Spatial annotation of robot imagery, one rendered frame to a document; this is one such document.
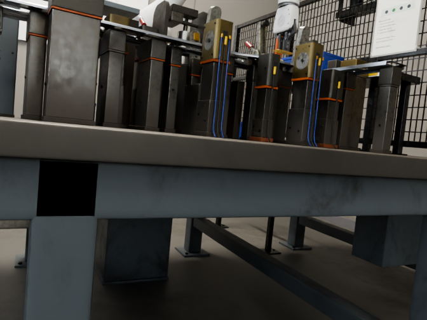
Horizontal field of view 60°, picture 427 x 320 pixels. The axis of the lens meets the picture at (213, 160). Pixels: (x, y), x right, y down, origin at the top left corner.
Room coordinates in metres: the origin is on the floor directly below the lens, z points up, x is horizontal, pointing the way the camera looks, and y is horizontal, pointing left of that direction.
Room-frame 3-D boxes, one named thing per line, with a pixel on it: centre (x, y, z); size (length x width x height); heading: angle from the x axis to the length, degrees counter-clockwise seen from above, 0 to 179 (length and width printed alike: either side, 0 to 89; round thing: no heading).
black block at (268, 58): (1.25, -0.16, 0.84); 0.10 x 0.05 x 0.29; 31
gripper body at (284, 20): (1.51, -0.24, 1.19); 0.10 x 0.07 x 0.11; 31
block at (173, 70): (1.28, 0.17, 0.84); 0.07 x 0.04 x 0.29; 31
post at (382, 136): (1.26, -0.56, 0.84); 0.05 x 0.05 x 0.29; 31
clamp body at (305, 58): (1.29, -0.30, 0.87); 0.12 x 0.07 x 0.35; 31
